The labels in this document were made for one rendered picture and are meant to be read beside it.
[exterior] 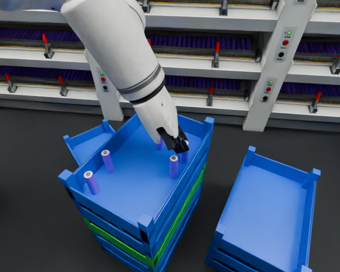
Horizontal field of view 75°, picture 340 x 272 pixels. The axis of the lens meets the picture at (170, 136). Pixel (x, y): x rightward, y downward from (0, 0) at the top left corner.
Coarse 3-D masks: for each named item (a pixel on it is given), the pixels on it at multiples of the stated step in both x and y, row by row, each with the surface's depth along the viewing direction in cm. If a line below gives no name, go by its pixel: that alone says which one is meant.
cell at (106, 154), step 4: (104, 152) 47; (108, 152) 48; (104, 156) 47; (108, 156) 48; (104, 160) 48; (108, 160) 48; (108, 164) 49; (112, 164) 50; (108, 168) 50; (112, 168) 51; (108, 172) 51; (112, 172) 51
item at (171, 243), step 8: (200, 184) 71; (192, 200) 67; (184, 216) 64; (176, 232) 61; (104, 240) 59; (112, 248) 60; (168, 248) 58; (128, 256) 57; (136, 264) 58; (144, 264) 55; (160, 264) 56
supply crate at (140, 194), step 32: (128, 128) 58; (192, 128) 59; (96, 160) 50; (128, 160) 54; (160, 160) 54; (192, 160) 48; (128, 192) 48; (160, 192) 48; (128, 224) 39; (160, 224) 42
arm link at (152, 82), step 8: (160, 64) 38; (160, 72) 36; (144, 80) 34; (152, 80) 35; (160, 80) 36; (136, 88) 35; (144, 88) 35; (152, 88) 35; (128, 96) 36; (136, 96) 36; (144, 96) 36
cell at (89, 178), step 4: (88, 172) 44; (92, 172) 44; (84, 176) 43; (88, 176) 43; (92, 176) 44; (88, 180) 44; (92, 180) 44; (88, 184) 45; (92, 184) 45; (96, 184) 46; (92, 188) 46; (96, 188) 46; (92, 192) 47; (96, 192) 47
